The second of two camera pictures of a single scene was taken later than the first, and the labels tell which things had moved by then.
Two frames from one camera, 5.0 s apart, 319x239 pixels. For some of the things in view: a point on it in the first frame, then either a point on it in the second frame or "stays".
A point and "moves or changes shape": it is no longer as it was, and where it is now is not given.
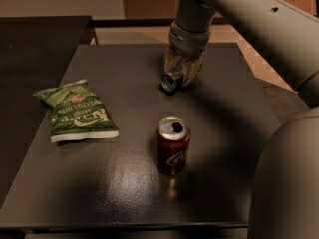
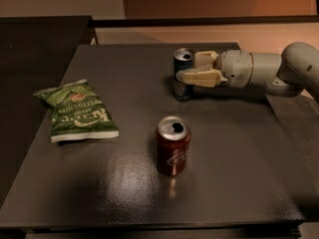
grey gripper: (186, 41) -> (236, 67)
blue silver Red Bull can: (169, 83) moves or changes shape
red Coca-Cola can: (172, 145) stays
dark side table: (33, 53) stays
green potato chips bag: (78, 114) stays
